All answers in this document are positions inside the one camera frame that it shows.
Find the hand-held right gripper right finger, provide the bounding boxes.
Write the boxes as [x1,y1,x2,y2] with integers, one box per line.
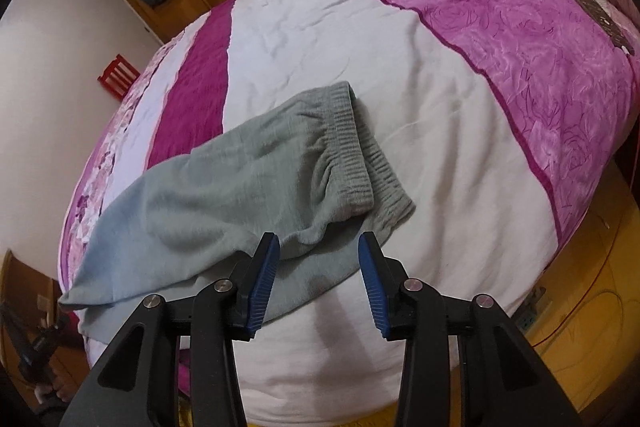
[357,231,583,427]

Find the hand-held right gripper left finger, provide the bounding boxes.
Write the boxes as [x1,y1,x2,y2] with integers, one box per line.
[59,232,281,427]

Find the grey pants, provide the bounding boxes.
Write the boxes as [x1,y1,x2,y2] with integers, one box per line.
[57,80,417,342]

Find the wooden nightstand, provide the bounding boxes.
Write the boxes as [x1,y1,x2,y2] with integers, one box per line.
[0,249,96,408]

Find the power strip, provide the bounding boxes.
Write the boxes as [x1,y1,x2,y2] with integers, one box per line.
[517,287,548,333]

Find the pink and white bedspread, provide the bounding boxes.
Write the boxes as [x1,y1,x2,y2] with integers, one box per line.
[59,0,640,414]

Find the red wooden chair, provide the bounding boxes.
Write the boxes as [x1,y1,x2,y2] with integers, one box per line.
[97,54,141,100]

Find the brown patterned flat object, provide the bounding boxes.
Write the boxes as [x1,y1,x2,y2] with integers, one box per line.
[567,0,637,55]

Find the orange cable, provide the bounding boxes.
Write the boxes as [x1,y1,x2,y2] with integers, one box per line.
[530,187,640,358]

